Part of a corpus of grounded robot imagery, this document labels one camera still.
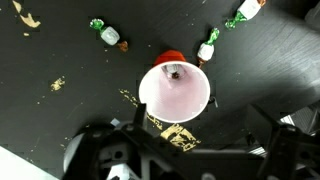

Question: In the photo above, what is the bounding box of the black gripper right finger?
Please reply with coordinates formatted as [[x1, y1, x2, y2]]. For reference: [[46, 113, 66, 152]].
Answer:
[[246, 104, 320, 180]]

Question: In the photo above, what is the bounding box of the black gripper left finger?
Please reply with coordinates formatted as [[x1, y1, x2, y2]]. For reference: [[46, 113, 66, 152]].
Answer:
[[63, 103, 147, 180]]

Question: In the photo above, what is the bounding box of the red plastic cup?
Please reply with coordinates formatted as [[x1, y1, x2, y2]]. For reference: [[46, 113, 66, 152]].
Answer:
[[138, 49, 212, 124]]

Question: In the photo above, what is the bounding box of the small yellow residue scrap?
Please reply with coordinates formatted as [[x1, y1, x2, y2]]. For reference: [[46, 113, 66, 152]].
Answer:
[[49, 75, 67, 92]]

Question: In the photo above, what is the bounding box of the large yellow residue patch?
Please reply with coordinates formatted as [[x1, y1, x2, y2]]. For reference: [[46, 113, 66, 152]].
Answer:
[[159, 122, 202, 153]]

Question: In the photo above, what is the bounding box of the crescent yellow residue scrap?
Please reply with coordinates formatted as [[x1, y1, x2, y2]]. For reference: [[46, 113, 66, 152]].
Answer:
[[11, 0, 42, 29]]

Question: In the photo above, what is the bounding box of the grey kettle black handle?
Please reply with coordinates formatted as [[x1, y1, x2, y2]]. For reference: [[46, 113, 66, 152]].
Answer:
[[62, 131, 89, 174]]

